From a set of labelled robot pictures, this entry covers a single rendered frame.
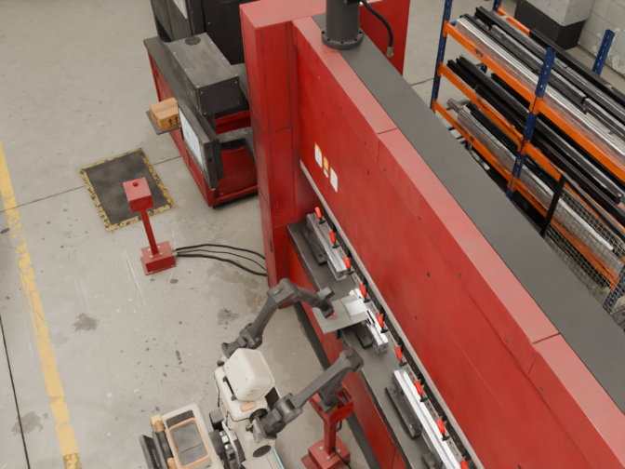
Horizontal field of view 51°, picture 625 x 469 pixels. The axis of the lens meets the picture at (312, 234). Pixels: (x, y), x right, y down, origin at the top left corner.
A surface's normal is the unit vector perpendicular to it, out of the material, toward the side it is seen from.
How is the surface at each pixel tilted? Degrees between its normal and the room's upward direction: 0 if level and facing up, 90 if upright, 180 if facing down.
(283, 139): 90
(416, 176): 0
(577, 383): 0
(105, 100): 0
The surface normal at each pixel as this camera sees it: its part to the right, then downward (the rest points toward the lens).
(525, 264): -0.01, -0.68
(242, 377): -0.67, -0.21
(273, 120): 0.37, 0.68
